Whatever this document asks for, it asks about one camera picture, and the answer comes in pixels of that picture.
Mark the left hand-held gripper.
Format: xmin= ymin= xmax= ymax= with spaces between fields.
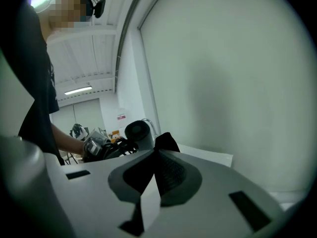
xmin=83 ymin=128 xmax=124 ymax=162

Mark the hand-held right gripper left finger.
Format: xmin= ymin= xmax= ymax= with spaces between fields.
xmin=49 ymin=149 xmax=157 ymax=238

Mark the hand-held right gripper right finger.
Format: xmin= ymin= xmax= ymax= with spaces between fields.
xmin=146 ymin=149 xmax=285 ymax=238

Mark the black cloth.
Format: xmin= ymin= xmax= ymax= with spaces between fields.
xmin=153 ymin=131 xmax=181 ymax=156

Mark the person's left forearm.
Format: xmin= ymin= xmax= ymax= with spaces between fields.
xmin=50 ymin=122 xmax=86 ymax=156

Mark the chrome faucet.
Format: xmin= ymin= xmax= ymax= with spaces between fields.
xmin=141 ymin=118 xmax=159 ymax=137

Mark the person in black shirt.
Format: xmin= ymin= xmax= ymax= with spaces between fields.
xmin=0 ymin=0 xmax=60 ymax=166

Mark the person's head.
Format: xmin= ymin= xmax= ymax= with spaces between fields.
xmin=39 ymin=0 xmax=94 ymax=38

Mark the grey wall pipe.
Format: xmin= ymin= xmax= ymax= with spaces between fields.
xmin=114 ymin=0 xmax=151 ymax=93

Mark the black head-worn camera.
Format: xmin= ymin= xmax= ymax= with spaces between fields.
xmin=66 ymin=0 xmax=106 ymax=19

